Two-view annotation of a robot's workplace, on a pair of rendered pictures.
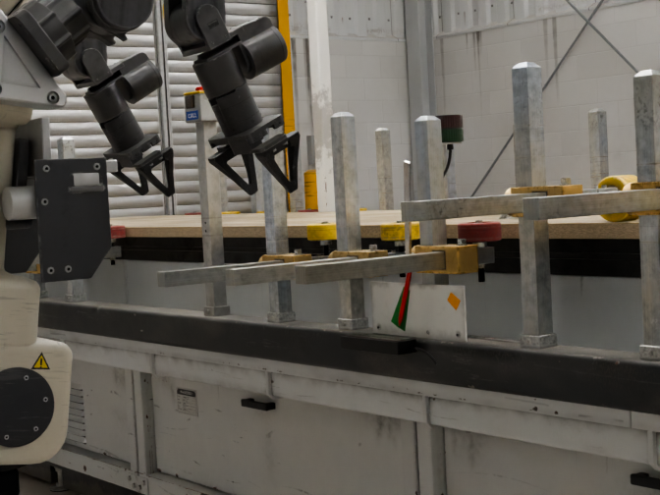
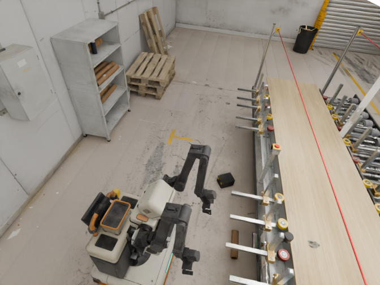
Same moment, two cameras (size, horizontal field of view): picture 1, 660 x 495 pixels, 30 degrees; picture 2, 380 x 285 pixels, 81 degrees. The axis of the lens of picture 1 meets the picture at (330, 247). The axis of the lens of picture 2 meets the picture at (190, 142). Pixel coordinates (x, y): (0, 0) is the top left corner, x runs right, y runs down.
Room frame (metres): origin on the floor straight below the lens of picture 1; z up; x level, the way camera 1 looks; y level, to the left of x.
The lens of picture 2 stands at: (1.28, -0.19, 2.54)
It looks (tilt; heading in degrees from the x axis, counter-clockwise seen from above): 43 degrees down; 44
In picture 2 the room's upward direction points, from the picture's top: 6 degrees clockwise
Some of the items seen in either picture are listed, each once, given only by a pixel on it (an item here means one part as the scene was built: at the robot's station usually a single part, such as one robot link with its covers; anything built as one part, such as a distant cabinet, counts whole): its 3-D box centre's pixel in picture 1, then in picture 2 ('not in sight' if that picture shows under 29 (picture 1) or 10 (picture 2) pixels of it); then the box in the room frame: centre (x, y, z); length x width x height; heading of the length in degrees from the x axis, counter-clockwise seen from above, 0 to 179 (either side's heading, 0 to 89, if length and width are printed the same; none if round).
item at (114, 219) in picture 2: not in sight; (116, 216); (1.51, 0.75, 0.87); 0.23 x 0.15 x 0.11; 33
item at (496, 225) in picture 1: (480, 250); (281, 257); (2.28, -0.28, 0.85); 0.08 x 0.08 x 0.11
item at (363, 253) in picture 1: (357, 263); (267, 222); (2.44, -0.05, 0.83); 0.14 x 0.06 x 0.05; 37
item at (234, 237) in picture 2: not in sight; (234, 244); (2.47, 0.11, 0.04); 0.30 x 0.08 x 0.08; 37
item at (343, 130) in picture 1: (348, 233); (269, 216); (2.46, -0.04, 0.89); 0.04 x 0.04 x 0.48; 37
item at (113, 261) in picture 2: not in sight; (124, 233); (1.52, 0.73, 0.59); 0.55 x 0.34 x 0.83; 33
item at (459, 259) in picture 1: (443, 258); (270, 252); (2.25, -0.21, 0.85); 0.14 x 0.06 x 0.05; 37
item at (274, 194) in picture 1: (276, 231); (267, 191); (2.66, 0.11, 0.90); 0.04 x 0.04 x 0.48; 37
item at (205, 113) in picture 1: (204, 108); (275, 149); (2.87, 0.27, 1.18); 0.07 x 0.07 x 0.08; 37
